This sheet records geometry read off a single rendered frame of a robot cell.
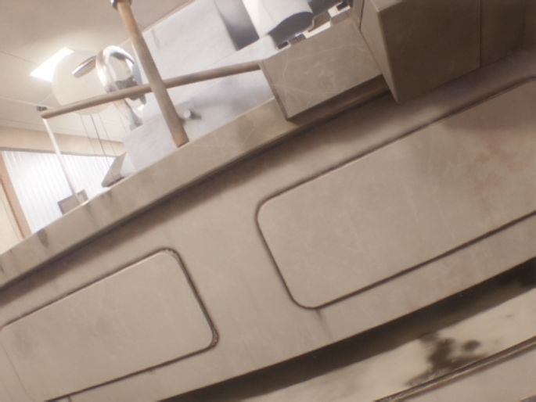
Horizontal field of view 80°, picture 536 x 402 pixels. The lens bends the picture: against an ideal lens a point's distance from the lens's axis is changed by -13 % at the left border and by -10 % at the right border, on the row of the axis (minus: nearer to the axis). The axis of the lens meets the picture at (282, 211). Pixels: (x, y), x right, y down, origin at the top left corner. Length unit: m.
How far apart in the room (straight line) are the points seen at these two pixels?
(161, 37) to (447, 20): 0.57
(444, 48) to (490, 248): 0.28
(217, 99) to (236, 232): 0.25
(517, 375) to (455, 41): 0.37
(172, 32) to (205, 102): 0.22
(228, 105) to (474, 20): 0.40
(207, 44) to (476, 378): 0.69
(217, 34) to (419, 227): 0.52
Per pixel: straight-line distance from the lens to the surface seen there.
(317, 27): 1.96
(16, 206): 5.39
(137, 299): 0.62
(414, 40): 0.43
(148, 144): 0.69
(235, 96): 0.64
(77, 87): 4.45
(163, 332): 0.62
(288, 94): 0.48
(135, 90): 0.66
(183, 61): 0.75
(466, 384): 0.42
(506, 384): 0.44
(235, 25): 0.78
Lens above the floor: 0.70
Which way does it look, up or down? 1 degrees down
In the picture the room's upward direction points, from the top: 25 degrees counter-clockwise
